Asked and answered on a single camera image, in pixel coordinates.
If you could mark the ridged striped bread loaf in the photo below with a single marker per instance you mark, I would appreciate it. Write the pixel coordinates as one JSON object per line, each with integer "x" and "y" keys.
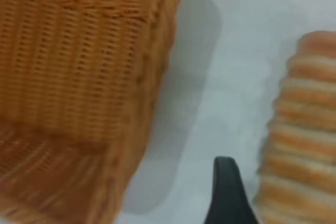
{"x": 304, "y": 134}

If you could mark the orange woven wicker basket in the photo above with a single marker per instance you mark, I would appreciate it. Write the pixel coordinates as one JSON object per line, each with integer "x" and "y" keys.
{"x": 73, "y": 90}

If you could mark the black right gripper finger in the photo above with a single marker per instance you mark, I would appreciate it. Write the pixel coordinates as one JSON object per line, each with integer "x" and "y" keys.
{"x": 228, "y": 197}

